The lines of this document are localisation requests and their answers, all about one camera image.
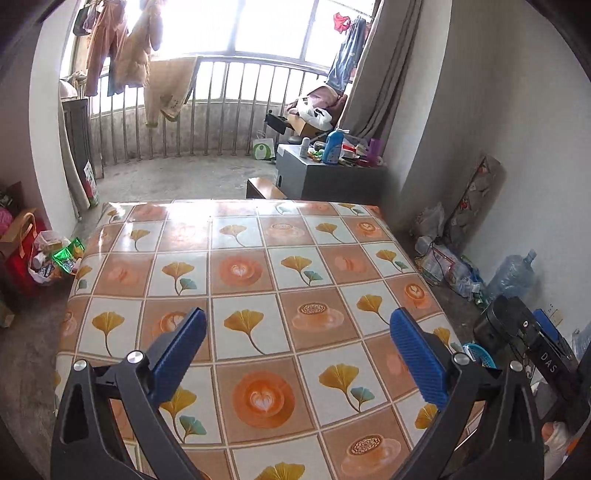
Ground patterned tablecloth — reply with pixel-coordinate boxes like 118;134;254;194
53;199;462;480

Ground pile of plastic packaging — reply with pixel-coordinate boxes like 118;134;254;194
416;240;485;305

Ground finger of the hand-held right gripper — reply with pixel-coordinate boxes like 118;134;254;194
533;308;575;358
473;295;539;365

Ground folded patterned board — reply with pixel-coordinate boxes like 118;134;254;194
445;154;506;259

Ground grey curtain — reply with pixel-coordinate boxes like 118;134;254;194
339;0;423;144

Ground hanging pink jacket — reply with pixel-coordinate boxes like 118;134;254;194
113;0;164;88

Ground beige hanging cloth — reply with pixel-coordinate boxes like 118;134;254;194
143;58;199;127

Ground cardboard box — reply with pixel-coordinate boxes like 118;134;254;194
286;113;319;137

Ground white and green paper bag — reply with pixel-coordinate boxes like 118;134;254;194
252;131;276;161

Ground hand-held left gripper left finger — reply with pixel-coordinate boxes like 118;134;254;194
51;307;208;480

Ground clear water jug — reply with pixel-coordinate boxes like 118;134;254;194
485;249;539;303

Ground green snack packet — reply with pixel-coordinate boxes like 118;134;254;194
51;237;86;275

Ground white plastic bag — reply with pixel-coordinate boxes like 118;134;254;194
295;95;333;132

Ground wooden stool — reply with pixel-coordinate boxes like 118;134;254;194
246;178;287;200

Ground pink cloth bundle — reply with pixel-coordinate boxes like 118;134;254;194
302;85;349;112

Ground blue bottle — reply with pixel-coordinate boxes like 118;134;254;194
323;128;347;166

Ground blue plastic basket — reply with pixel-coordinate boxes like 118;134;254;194
462;342;497;370

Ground red shopping bag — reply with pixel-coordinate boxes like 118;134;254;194
4;212;47;296

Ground brown paper bag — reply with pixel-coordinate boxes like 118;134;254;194
0;208;38;259

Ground hanging blue jeans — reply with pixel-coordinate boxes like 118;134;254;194
327;16;368;90

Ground metal railing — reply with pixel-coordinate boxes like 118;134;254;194
88;55;333;167

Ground grey cabinet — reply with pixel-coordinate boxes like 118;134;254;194
276;144;389;204

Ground person's right hand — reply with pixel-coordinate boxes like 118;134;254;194
541;421;580;469

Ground hanging pink pants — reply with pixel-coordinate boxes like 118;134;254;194
85;0;130;97

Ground crumpled plastic bag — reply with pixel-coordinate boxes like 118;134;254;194
413;202;446;238

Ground clear plastic trash bag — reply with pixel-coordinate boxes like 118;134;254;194
28;230;86;287

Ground dark narrow cabinet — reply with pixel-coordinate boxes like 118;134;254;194
61;97;105;181

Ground window frame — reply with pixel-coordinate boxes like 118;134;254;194
69;0;384;65

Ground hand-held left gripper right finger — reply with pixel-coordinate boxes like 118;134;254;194
390;307;546;480

